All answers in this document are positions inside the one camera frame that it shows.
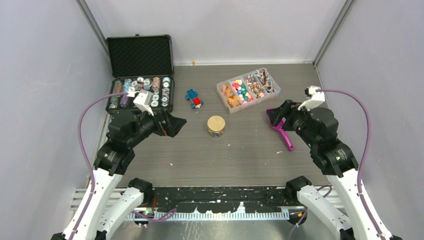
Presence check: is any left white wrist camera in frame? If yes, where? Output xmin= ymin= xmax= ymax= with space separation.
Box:
xmin=127 ymin=89 xmax=155 ymax=116

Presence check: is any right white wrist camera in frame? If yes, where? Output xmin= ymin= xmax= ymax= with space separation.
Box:
xmin=297 ymin=86 xmax=326 ymax=111

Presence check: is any clear compartment candy box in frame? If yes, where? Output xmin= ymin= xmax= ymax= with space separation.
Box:
xmin=216 ymin=67 xmax=281 ymax=114

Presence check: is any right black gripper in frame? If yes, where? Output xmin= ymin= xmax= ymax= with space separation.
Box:
xmin=266 ymin=98 xmax=318 ymax=148

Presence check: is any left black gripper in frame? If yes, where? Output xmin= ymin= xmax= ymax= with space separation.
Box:
xmin=126 ymin=104 xmax=186 ymax=148

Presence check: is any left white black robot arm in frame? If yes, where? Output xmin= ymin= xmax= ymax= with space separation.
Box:
xmin=51 ymin=110 xmax=187 ymax=240

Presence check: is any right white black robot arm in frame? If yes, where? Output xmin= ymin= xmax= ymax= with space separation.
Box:
xmin=266 ymin=100 xmax=399 ymax=240

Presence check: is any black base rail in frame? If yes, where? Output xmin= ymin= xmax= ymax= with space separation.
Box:
xmin=139 ymin=186 xmax=304 ymax=214

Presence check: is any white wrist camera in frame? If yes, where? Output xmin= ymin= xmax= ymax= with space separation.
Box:
xmin=127 ymin=89 xmax=155 ymax=116
xmin=297 ymin=86 xmax=326 ymax=111

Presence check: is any black poker chip case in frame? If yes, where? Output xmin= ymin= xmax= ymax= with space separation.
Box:
xmin=106 ymin=34 xmax=175 ymax=112

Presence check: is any magenta plastic scoop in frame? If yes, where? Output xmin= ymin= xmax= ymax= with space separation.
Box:
xmin=267 ymin=115 xmax=295 ymax=152

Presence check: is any blue red brick toy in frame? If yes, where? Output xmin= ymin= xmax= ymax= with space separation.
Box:
xmin=185 ymin=88 xmax=204 ymax=110

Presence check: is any clear plastic jar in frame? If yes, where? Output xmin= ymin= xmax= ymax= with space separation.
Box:
xmin=208 ymin=128 xmax=225 ymax=138

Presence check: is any gold jar lid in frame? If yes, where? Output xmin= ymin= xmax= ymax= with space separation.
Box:
xmin=207 ymin=115 xmax=226 ymax=132

